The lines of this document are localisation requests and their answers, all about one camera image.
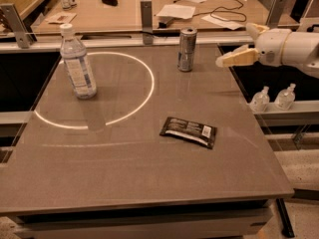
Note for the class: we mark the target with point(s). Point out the wooden back desk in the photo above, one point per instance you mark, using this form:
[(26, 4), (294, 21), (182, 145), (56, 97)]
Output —
[(95, 16)]

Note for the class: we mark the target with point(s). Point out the white paper sheet centre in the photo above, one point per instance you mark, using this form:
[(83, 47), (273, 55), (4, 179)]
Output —
[(176, 11)]

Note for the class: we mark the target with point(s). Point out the black rxbar chocolate wrapper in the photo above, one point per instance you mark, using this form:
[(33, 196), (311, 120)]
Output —
[(196, 132)]

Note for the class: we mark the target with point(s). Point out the small card on desk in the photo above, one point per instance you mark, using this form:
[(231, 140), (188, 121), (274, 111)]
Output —
[(61, 18)]

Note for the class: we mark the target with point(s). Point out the white paper sheet right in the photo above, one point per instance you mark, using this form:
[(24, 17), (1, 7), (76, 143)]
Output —
[(221, 22)]

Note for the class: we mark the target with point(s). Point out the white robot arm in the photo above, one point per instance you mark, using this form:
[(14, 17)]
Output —
[(301, 51)]

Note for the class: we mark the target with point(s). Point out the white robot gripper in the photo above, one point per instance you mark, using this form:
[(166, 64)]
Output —
[(269, 46)]

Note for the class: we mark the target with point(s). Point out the grey metal bracket left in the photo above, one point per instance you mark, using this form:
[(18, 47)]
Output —
[(22, 35)]

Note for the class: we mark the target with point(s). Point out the small sanitizer bottle left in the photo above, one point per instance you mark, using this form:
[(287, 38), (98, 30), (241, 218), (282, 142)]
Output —
[(260, 100)]

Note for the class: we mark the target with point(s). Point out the small sanitizer bottle right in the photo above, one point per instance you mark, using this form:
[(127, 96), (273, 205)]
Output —
[(285, 98)]

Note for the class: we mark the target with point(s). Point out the grey metal bracket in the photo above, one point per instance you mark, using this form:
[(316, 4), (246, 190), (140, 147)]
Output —
[(275, 12), (147, 21), (22, 35)]

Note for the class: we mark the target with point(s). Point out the small sanitizer bottle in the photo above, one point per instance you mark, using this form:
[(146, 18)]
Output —
[(285, 98), (260, 100)]

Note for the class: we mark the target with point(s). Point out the clear plastic water bottle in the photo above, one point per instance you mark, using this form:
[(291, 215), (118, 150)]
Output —
[(76, 61)]

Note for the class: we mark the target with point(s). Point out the silver redbull can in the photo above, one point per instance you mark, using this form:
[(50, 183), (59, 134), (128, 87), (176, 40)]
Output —
[(187, 40)]

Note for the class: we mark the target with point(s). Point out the grey metal bracket right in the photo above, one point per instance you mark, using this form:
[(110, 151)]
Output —
[(275, 12)]

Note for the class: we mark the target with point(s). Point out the white paper sheet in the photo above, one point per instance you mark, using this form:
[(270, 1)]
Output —
[(176, 11), (221, 22)]

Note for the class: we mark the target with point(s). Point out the grey metal bracket middle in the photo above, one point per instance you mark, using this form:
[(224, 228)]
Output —
[(147, 21)]

